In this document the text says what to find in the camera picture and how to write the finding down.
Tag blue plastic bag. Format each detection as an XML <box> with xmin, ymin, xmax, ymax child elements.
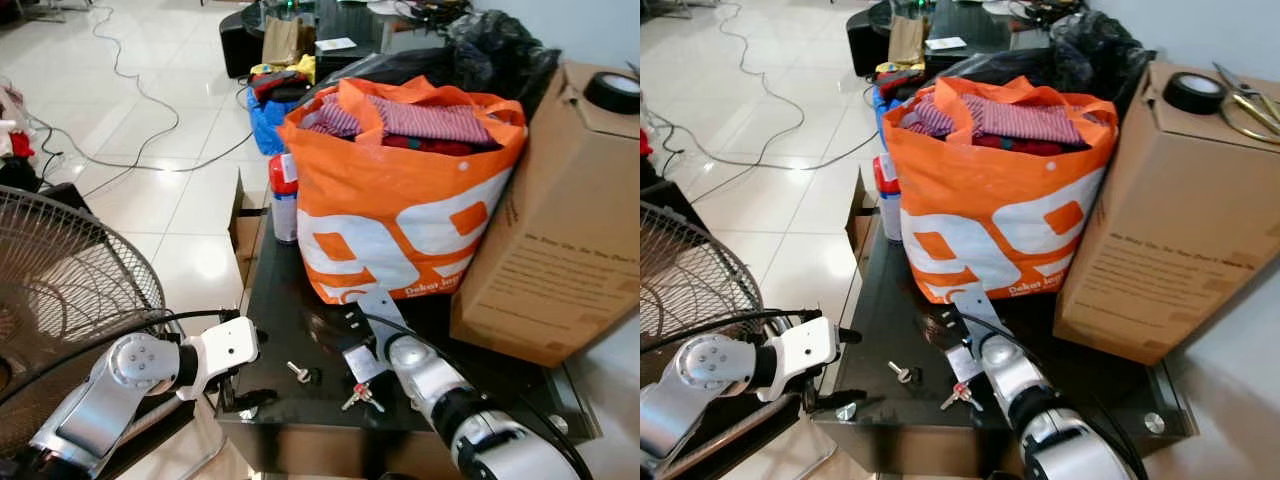
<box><xmin>869</xmin><ymin>86</ymin><xmax>904</xmax><ymax>153</ymax></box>
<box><xmin>246</xmin><ymin>86</ymin><xmax>303</xmax><ymax>157</ymax></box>

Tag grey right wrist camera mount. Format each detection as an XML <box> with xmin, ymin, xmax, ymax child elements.
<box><xmin>950</xmin><ymin>288</ymin><xmax>1003</xmax><ymax>351</ymax></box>
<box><xmin>356</xmin><ymin>288</ymin><xmax>405</xmax><ymax>351</ymax></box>

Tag brown paper bag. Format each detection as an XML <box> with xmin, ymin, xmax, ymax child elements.
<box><xmin>887</xmin><ymin>14</ymin><xmax>930</xmax><ymax>67</ymax></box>
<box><xmin>261</xmin><ymin>16</ymin><xmax>305</xmax><ymax>67</ymax></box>

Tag black glass low table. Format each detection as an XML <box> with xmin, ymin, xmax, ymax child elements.
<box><xmin>214</xmin><ymin>168</ymin><xmax>603</xmax><ymax>473</ymax></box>
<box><xmin>810</xmin><ymin>168</ymin><xmax>1199</xmax><ymax>473</ymax></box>

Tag keys with red fob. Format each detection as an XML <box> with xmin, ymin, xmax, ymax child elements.
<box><xmin>939</xmin><ymin>381</ymin><xmax>987</xmax><ymax>413</ymax></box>
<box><xmin>341</xmin><ymin>383</ymin><xmax>387</xmax><ymax>414</ymax></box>

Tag black tape roll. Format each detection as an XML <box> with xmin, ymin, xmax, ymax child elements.
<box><xmin>1162</xmin><ymin>71</ymin><xmax>1229</xmax><ymax>116</ymax></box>
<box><xmin>582</xmin><ymin>71</ymin><xmax>641</xmax><ymax>115</ymax></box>

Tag metal grille floor fan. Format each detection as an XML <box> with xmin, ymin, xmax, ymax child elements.
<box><xmin>640</xmin><ymin>200</ymin><xmax>769</xmax><ymax>353</ymax></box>
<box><xmin>0</xmin><ymin>184</ymin><xmax>169</xmax><ymax>463</ymax></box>

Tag small open cardboard box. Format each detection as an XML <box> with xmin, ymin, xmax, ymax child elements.
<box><xmin>844</xmin><ymin>168</ymin><xmax>883</xmax><ymax>283</ymax></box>
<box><xmin>227</xmin><ymin>168</ymin><xmax>273</xmax><ymax>293</ymax></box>

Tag black glass cabinet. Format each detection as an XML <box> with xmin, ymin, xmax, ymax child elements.
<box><xmin>219</xmin><ymin>0</ymin><xmax>473</xmax><ymax>81</ymax></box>
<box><xmin>845</xmin><ymin>0</ymin><xmax>1093</xmax><ymax>78</ymax></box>

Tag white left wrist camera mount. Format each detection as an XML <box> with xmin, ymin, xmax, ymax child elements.
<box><xmin>178</xmin><ymin>316</ymin><xmax>261</xmax><ymax>402</ymax></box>
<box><xmin>758</xmin><ymin>316</ymin><xmax>843</xmax><ymax>403</ymax></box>

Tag grey floor cable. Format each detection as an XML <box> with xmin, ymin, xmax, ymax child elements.
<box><xmin>645</xmin><ymin>0</ymin><xmax>883</xmax><ymax>206</ymax></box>
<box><xmin>28</xmin><ymin>0</ymin><xmax>257</xmax><ymax>173</ymax></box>

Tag brown cardboard box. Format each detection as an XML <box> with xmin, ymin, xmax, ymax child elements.
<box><xmin>1052</xmin><ymin>61</ymin><xmax>1280</xmax><ymax>367</ymax></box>
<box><xmin>449</xmin><ymin>61</ymin><xmax>641</xmax><ymax>369</ymax></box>

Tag black garbage bag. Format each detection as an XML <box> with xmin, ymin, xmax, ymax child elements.
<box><xmin>325</xmin><ymin>9</ymin><xmax>562</xmax><ymax>119</ymax></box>
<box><xmin>938</xmin><ymin>9</ymin><xmax>1158</xmax><ymax>106</ymax></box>

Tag gold scissors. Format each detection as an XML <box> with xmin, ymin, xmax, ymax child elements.
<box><xmin>1212</xmin><ymin>61</ymin><xmax>1280</xmax><ymax>147</ymax></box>

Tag red striped clothes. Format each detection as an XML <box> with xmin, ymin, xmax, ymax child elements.
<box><xmin>899</xmin><ymin>93</ymin><xmax>1093</xmax><ymax>156</ymax></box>
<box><xmin>299</xmin><ymin>93</ymin><xmax>498</xmax><ymax>157</ymax></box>

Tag red capped spray can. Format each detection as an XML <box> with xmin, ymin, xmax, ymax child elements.
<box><xmin>872</xmin><ymin>154</ymin><xmax>904</xmax><ymax>244</ymax></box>
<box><xmin>267</xmin><ymin>152</ymin><xmax>300</xmax><ymax>245</ymax></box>

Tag yellow red clothes pile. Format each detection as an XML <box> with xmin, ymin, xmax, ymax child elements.
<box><xmin>874</xmin><ymin>58</ymin><xmax>931</xmax><ymax>101</ymax></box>
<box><xmin>248</xmin><ymin>54</ymin><xmax>318</xmax><ymax>104</ymax></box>

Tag orange white shopping bag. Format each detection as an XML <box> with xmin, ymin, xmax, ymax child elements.
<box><xmin>277</xmin><ymin>75</ymin><xmax>529</xmax><ymax>306</ymax></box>
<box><xmin>881</xmin><ymin>75</ymin><xmax>1120</xmax><ymax>305</ymax></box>

